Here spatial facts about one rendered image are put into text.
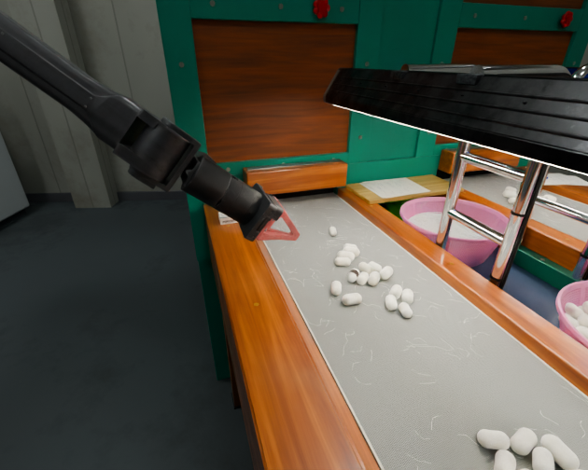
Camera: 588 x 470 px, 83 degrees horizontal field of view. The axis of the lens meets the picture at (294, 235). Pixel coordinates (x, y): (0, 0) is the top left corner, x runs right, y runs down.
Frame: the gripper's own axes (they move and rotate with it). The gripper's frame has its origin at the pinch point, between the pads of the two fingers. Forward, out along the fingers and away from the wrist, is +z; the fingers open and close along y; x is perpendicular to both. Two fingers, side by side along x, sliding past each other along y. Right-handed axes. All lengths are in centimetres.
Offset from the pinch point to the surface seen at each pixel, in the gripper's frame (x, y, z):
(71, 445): 108, 37, 4
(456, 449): 4.2, -32.4, 14.8
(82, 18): 4, 267, -91
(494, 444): 0.9, -33.7, 16.6
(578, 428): -5.6, -34.7, 26.8
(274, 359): 12.7, -16.0, 0.2
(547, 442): -2.8, -35.4, 20.7
